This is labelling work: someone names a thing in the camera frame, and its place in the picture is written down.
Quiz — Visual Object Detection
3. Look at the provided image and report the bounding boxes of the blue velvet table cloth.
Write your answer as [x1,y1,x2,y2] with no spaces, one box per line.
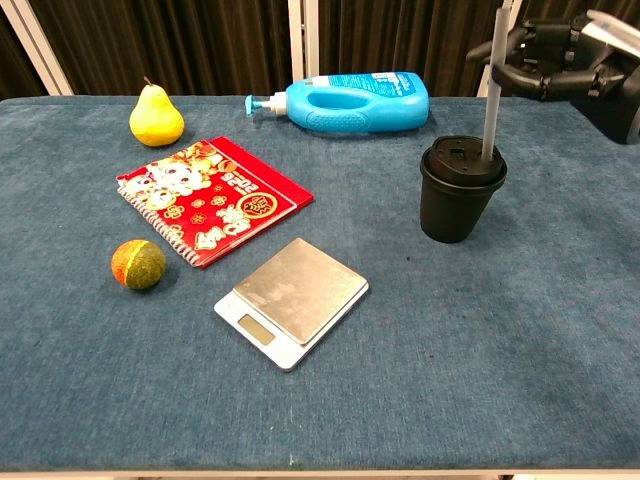
[0,94,640,472]

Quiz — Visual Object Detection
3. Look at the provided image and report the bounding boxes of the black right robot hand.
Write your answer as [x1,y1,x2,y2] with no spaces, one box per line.
[465,9,640,146]

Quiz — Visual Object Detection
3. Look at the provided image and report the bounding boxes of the black cup with lid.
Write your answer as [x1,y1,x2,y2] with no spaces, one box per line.
[419,134,508,245]

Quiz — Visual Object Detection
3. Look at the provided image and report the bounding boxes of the blue pump detergent bottle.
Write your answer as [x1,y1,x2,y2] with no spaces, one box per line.
[244,71,431,134]

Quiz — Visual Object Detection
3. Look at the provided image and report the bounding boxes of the orange and green ball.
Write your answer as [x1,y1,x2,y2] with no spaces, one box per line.
[110,239,167,291]

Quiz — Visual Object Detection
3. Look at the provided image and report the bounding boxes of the white digital kitchen scale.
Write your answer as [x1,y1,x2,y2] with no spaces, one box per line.
[213,237,371,373]

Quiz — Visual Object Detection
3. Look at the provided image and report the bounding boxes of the yellow pear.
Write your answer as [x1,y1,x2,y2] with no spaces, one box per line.
[128,76,186,148]

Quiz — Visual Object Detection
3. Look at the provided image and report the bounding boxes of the translucent white straw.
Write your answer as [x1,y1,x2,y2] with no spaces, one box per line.
[480,0,514,163]

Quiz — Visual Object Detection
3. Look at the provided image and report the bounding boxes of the red spiral desk calendar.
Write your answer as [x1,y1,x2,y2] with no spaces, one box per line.
[115,135,316,270]

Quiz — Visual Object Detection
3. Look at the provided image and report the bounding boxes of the dark pleated curtain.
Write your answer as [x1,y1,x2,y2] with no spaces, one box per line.
[0,0,640,101]

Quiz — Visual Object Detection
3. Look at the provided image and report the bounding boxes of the white vertical frame post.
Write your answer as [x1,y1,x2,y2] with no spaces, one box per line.
[287,0,321,82]

